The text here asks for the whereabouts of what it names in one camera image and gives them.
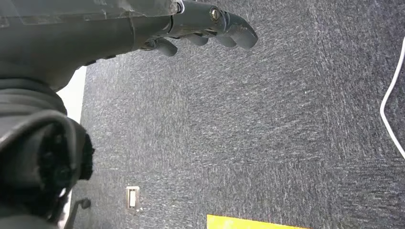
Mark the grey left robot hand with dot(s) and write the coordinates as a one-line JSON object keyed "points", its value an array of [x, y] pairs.
{"points": [[79, 34]]}

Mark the white panel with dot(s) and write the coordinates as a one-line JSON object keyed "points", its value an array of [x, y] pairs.
{"points": [[73, 94]]}

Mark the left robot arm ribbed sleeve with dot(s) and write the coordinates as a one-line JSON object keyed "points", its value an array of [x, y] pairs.
{"points": [[28, 142]]}

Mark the black caster leg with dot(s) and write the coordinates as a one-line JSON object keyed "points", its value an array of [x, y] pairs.
{"points": [[83, 204]]}

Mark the floor socket with white plug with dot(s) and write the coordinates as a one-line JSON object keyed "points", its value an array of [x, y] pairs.
{"points": [[133, 199]]}

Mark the yellow plastic bag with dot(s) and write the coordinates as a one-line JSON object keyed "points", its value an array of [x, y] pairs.
{"points": [[240, 223]]}

